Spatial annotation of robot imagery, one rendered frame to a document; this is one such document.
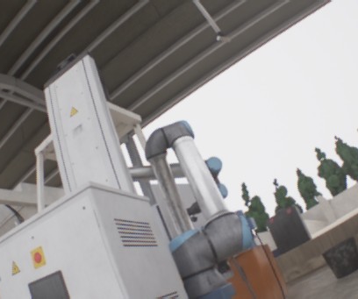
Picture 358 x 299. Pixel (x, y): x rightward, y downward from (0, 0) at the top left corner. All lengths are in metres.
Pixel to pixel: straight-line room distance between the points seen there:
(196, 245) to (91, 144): 0.64
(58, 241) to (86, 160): 0.63
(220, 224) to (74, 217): 0.66
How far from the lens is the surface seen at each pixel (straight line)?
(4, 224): 5.89
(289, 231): 4.77
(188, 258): 1.28
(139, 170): 1.72
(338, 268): 2.76
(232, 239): 1.31
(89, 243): 0.85
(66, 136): 1.61
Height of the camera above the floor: 0.48
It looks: 23 degrees up
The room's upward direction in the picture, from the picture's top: 24 degrees counter-clockwise
